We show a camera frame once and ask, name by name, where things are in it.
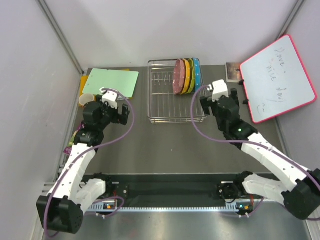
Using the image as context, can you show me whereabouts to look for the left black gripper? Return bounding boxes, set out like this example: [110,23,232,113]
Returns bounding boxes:
[96,95,129,130]

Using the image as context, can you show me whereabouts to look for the green polka dot plate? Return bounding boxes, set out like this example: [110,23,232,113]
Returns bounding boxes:
[187,58,196,94]

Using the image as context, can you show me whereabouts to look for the orange polka dot plate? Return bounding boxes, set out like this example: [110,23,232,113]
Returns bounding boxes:
[181,59,191,94]

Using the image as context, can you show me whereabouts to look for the blue polka dot plate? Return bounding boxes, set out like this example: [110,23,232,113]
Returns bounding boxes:
[193,58,202,91]

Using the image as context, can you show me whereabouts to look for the pink polka dot plate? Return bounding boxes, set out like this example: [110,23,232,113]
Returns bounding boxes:
[172,58,186,95]

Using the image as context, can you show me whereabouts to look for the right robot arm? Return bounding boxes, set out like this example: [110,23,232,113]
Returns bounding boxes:
[200,85,320,220]

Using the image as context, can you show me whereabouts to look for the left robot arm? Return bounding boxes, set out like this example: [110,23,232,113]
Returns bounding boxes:
[36,101,135,237]

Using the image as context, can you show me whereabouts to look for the orange mug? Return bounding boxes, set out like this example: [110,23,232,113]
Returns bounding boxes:
[78,93,96,107]

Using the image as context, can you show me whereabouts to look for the light green cutting board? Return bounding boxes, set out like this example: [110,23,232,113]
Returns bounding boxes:
[82,68,140,98]

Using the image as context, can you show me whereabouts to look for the yellow cutting board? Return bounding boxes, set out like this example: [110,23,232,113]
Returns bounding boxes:
[79,68,133,101]

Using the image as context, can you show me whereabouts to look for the treehouse paperback book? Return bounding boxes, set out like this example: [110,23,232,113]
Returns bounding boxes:
[63,123,84,156]

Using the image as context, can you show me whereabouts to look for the pink framed whiteboard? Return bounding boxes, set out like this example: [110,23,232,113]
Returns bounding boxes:
[240,34,318,124]

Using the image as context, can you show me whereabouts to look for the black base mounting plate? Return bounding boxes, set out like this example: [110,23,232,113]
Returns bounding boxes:
[82,173,247,208]

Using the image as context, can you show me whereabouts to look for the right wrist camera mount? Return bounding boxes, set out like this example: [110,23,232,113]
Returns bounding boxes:
[207,79,229,102]

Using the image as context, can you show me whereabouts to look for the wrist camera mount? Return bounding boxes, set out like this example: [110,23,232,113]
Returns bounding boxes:
[207,79,229,102]
[99,87,119,109]

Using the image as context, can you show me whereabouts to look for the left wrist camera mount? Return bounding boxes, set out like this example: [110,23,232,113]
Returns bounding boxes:
[99,87,119,109]

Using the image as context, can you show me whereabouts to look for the metal wire dish rack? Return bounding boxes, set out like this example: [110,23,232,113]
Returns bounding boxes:
[147,58,206,124]

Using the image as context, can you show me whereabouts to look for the white slotted cable duct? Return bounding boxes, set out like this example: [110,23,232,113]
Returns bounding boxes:
[88,201,253,213]

